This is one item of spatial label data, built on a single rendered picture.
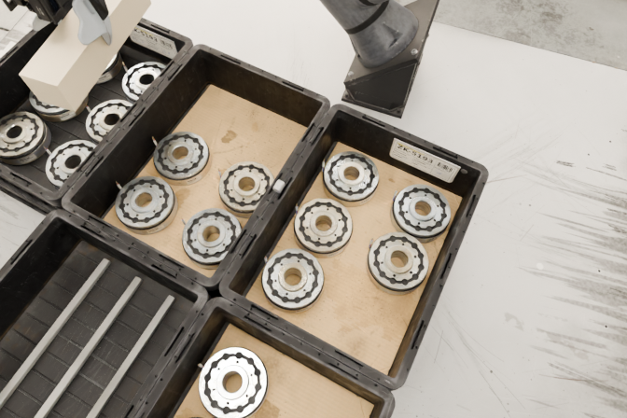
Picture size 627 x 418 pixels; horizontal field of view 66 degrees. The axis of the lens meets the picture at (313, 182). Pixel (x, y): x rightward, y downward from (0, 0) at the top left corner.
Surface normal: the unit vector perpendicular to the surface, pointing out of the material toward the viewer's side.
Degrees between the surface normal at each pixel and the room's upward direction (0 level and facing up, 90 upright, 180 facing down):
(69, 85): 90
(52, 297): 0
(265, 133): 0
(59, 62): 0
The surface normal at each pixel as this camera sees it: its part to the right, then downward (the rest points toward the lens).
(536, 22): 0.02, -0.47
